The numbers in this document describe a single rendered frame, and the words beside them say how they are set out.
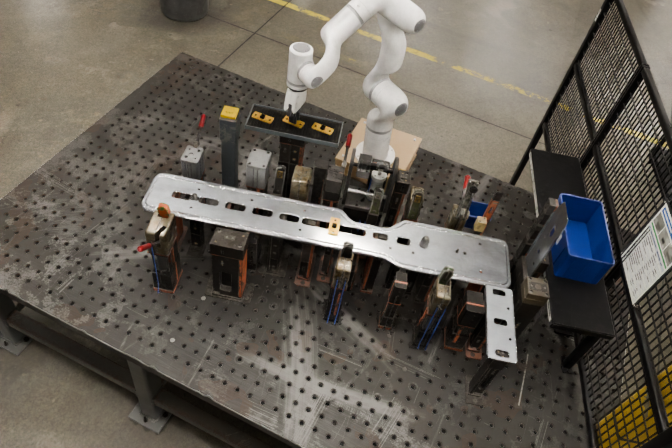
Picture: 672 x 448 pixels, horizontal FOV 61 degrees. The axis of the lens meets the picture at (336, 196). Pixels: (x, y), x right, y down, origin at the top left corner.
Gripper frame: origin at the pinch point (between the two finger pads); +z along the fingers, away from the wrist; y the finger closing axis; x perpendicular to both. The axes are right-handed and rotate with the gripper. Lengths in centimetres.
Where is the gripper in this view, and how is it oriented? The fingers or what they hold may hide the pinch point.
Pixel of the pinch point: (294, 116)
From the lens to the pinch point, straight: 226.5
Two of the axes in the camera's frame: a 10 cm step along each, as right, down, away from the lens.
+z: -1.4, 6.6, 7.4
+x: 9.0, 3.9, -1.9
